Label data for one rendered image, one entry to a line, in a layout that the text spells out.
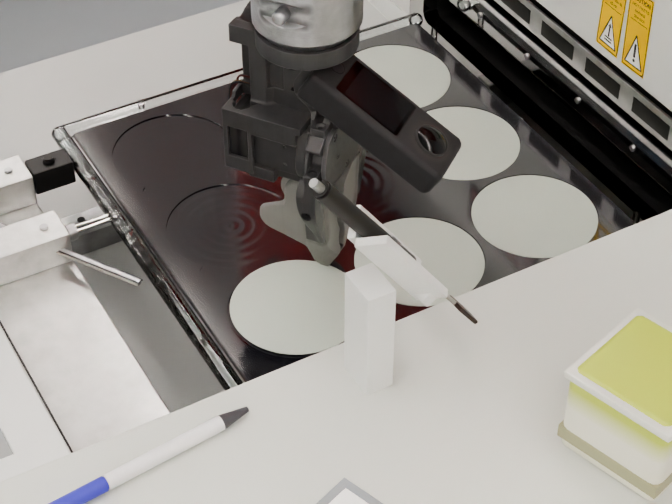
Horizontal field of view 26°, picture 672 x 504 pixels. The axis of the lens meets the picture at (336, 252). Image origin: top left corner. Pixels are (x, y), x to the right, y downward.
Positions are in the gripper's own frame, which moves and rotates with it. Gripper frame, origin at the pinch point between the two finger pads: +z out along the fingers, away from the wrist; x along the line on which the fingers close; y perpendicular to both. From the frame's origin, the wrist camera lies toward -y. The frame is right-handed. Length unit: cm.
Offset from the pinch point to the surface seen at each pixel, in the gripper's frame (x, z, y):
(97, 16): -136, 91, 117
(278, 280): 3.5, 1.2, 3.2
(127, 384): 15.9, 3.3, 9.2
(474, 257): -5.3, 1.3, -9.3
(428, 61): -28.1, 1.3, 3.8
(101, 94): -20.3, 9.3, 34.5
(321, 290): 3.1, 1.2, -0.2
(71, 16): -133, 91, 122
